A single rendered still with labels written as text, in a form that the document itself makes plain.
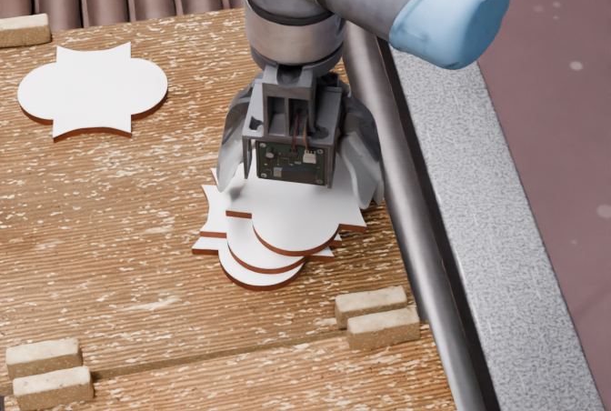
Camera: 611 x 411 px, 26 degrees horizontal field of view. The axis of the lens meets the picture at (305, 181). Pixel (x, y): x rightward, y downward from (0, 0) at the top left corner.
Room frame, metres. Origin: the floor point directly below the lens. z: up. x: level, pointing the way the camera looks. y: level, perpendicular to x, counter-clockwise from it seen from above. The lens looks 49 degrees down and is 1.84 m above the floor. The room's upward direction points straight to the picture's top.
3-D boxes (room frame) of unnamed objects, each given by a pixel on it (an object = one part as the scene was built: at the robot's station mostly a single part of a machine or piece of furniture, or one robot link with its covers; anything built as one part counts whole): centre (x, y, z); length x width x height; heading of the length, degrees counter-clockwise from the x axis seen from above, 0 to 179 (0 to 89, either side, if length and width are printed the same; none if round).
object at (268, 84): (0.73, 0.01, 1.10); 0.09 x 0.08 x 0.12; 171
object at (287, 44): (0.73, 0.00, 1.18); 0.08 x 0.08 x 0.05
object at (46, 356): (0.58, 0.21, 0.95); 0.06 x 0.02 x 0.03; 101
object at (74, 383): (0.56, 0.20, 0.95); 0.06 x 0.02 x 0.03; 102
